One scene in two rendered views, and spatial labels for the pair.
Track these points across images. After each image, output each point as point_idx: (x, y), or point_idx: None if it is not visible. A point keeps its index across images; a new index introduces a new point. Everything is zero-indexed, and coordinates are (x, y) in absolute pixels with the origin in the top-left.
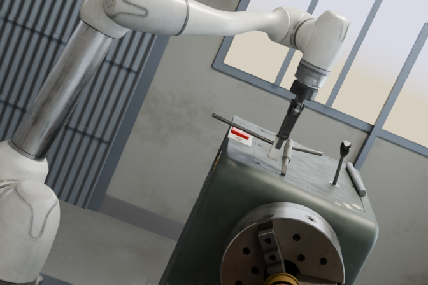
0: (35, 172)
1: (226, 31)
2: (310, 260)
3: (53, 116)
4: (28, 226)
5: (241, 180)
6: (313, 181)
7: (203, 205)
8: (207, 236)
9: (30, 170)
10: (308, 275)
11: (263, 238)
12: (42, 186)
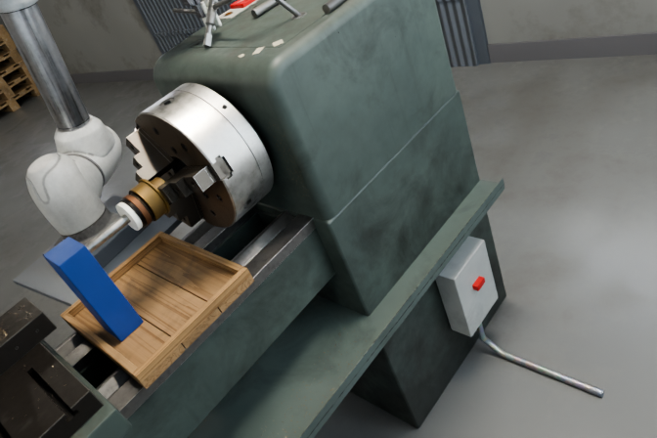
0: (71, 141)
1: None
2: (179, 150)
3: (46, 95)
4: (36, 196)
5: (165, 77)
6: (258, 30)
7: None
8: None
9: (66, 141)
10: (191, 165)
11: (129, 146)
12: (48, 157)
